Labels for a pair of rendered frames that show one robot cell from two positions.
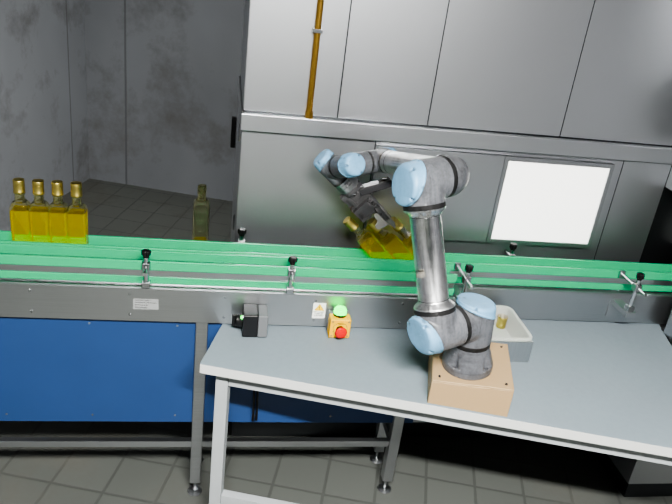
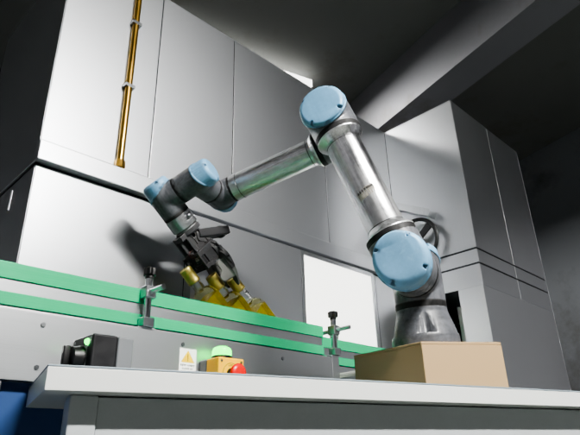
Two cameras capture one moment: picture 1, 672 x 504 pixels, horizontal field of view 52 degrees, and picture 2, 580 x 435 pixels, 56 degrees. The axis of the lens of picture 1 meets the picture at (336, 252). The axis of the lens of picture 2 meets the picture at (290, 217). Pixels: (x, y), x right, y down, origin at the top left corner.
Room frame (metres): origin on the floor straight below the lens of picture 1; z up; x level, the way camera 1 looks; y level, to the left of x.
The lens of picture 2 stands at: (0.91, 0.51, 0.62)
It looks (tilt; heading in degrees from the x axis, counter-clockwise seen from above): 24 degrees up; 326
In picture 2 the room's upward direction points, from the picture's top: 2 degrees counter-clockwise
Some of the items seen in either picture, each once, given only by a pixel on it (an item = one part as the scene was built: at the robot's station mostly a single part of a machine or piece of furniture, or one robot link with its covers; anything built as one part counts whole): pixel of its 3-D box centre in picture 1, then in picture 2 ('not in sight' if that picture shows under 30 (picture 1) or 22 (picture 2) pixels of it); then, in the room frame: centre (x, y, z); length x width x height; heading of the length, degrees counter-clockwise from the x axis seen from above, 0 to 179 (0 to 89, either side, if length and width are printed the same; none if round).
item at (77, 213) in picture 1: (77, 223); not in sight; (2.03, 0.84, 1.02); 0.06 x 0.06 x 0.28; 11
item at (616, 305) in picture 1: (628, 297); not in sight; (2.27, -1.08, 0.90); 0.17 x 0.05 x 0.23; 11
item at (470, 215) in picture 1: (489, 198); (295, 294); (2.43, -0.54, 1.15); 0.90 x 0.03 x 0.34; 101
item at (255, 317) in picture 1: (254, 321); (101, 362); (1.95, 0.24, 0.79); 0.08 x 0.08 x 0.08; 11
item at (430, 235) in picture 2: not in sight; (419, 241); (2.45, -1.22, 1.49); 0.21 x 0.05 x 0.21; 11
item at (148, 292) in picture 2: (291, 278); (154, 295); (1.99, 0.13, 0.94); 0.07 x 0.04 x 0.13; 11
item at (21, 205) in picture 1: (21, 220); not in sight; (1.99, 1.01, 1.02); 0.06 x 0.06 x 0.28; 11
